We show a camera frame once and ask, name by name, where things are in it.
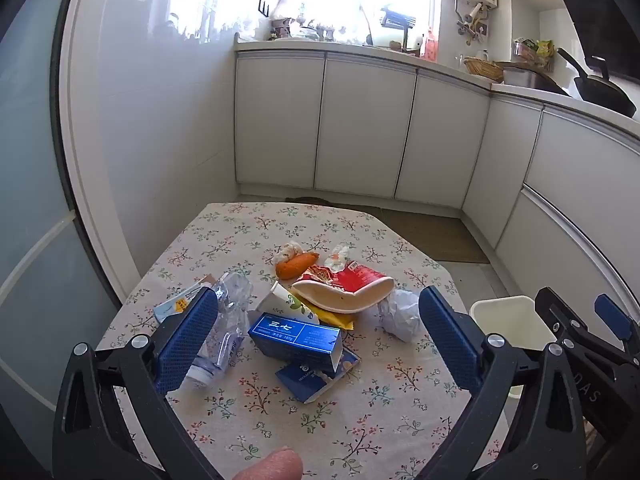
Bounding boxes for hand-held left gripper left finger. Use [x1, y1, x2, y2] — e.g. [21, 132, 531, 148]
[52, 286, 223, 480]

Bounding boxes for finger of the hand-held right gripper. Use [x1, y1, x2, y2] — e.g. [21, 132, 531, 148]
[536, 287, 627, 377]
[594, 293, 640, 352]

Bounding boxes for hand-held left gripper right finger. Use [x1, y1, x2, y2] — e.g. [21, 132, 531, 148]
[418, 286, 586, 480]

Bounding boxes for light blue carton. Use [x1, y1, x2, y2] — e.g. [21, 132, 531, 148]
[152, 275, 216, 326]

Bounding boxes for white paper ball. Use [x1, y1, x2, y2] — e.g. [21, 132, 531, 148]
[377, 289, 423, 343]

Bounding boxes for crushed clear plastic bottle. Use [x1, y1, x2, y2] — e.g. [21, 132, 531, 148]
[187, 272, 253, 390]

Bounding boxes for white plastic bin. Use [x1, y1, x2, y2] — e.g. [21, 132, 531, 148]
[470, 296, 558, 403]

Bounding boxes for white paper cup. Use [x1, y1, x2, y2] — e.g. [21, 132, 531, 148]
[255, 281, 321, 325]

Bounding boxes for blue cardboard box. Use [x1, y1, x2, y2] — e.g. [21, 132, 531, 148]
[247, 311, 343, 368]

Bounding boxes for red instant noodle bowl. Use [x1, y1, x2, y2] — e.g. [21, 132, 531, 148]
[291, 259, 396, 315]

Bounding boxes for yellow snack wrapper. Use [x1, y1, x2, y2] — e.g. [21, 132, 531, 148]
[305, 305, 357, 332]

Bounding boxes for dark blue cookie packet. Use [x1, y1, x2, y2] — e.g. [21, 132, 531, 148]
[275, 345, 362, 405]

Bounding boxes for orange carrot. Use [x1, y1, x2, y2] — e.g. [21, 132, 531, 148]
[276, 252, 320, 280]

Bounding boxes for white plastic wrapper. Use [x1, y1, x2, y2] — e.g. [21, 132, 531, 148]
[322, 244, 352, 271]

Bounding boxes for floral tablecloth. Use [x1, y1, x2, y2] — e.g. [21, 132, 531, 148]
[95, 202, 506, 480]

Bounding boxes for large green floor mat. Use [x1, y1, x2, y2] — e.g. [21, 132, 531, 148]
[377, 208, 491, 264]

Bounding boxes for white base cabinet with drawers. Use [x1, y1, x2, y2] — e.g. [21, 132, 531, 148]
[460, 80, 640, 341]

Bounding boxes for small green floor mat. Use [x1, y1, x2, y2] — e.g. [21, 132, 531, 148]
[332, 204, 386, 218]

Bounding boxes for sliding glass door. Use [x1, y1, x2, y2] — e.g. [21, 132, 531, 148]
[0, 0, 141, 461]

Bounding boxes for black wok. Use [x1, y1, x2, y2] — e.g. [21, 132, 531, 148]
[556, 47, 638, 118]

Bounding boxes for white base cabinet with doors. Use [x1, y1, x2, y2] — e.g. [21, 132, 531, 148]
[234, 40, 493, 211]

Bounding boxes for metal pan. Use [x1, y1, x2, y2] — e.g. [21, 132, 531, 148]
[502, 62, 571, 97]

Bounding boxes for wicker basket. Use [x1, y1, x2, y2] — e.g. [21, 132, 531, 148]
[464, 56, 505, 81]

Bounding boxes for metal basket of packets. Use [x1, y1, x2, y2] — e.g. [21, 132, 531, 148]
[514, 37, 557, 70]

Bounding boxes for pink plastic bottle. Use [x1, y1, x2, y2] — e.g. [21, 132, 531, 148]
[420, 27, 440, 61]

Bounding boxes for black range hood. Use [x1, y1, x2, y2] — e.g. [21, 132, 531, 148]
[540, 0, 640, 81]

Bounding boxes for water pipes with valves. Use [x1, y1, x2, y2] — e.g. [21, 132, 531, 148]
[452, 2, 488, 46]

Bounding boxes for dark slatted rack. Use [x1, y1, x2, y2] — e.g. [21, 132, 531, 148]
[380, 6, 417, 31]

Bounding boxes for row of small ornaments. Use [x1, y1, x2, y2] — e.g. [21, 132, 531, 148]
[270, 14, 341, 41]

